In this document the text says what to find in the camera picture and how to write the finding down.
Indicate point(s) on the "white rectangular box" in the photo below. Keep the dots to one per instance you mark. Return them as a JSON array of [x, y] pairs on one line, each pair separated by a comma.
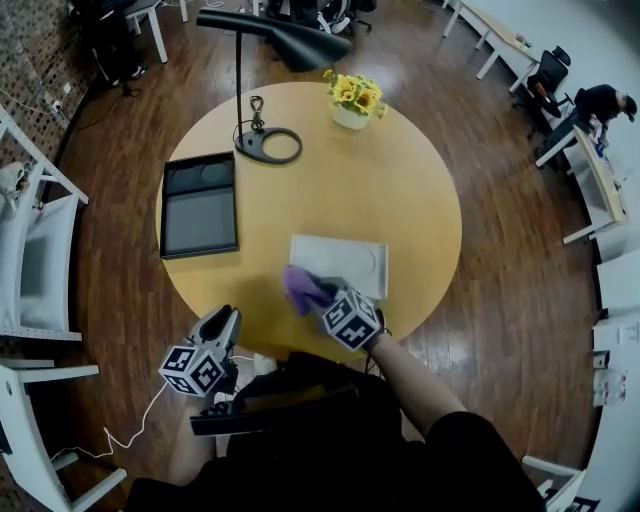
[[345, 260]]

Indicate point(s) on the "white red-print packets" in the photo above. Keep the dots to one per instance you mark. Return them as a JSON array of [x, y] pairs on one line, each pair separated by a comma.
[[610, 390]]

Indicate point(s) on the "white cloth bag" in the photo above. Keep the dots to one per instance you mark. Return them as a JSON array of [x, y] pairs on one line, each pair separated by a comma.
[[12, 182]]

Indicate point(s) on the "small black white device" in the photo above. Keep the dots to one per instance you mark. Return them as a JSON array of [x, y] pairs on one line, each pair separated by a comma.
[[601, 360]]

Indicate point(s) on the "black chest-mounted device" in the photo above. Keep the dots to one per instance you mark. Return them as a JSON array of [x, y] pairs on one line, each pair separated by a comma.
[[225, 422]]

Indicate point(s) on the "person's left forearm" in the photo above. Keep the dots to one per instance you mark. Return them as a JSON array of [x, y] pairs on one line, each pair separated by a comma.
[[192, 450]]

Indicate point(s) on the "white wall socket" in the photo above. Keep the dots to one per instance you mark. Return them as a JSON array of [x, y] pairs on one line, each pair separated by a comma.
[[56, 105]]

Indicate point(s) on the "small potted plant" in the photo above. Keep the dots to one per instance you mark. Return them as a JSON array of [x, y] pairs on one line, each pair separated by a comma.
[[522, 41]]

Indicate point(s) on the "black rectangular tray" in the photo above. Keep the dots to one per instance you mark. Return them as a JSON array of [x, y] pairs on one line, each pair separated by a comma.
[[200, 220]]

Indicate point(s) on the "white shelf unit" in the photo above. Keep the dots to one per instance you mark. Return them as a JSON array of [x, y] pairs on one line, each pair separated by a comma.
[[30, 450], [565, 480], [45, 260]]

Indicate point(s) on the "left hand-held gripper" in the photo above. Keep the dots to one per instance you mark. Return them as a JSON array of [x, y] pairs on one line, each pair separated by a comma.
[[192, 372]]

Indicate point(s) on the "white mesh office chair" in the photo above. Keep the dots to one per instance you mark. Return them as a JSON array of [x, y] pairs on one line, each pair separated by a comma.
[[335, 15]]

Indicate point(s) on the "person's black shirt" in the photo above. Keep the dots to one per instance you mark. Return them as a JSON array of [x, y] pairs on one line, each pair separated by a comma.
[[325, 460]]

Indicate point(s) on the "purple cloth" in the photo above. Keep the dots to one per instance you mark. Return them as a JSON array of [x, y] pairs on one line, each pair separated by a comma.
[[300, 285]]

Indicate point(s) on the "grey table white legs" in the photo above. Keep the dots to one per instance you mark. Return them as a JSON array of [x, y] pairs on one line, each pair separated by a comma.
[[150, 15]]

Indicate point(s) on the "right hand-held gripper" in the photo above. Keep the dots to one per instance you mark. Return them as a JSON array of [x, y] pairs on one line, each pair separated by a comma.
[[352, 320]]

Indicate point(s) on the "sunflowers in white pot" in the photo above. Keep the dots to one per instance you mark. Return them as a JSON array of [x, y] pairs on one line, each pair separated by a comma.
[[357, 100]]

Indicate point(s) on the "black headrest office chair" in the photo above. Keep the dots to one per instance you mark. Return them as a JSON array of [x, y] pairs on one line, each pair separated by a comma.
[[547, 75]]

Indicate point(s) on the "person's right forearm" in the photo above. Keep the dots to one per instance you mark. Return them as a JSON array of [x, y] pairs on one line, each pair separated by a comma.
[[410, 385]]

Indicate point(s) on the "wooden desk white legs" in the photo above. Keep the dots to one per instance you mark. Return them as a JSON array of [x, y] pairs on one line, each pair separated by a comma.
[[605, 180], [505, 30]]

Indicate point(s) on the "black desk lamp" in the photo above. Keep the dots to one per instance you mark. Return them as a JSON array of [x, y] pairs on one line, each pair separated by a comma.
[[280, 35]]

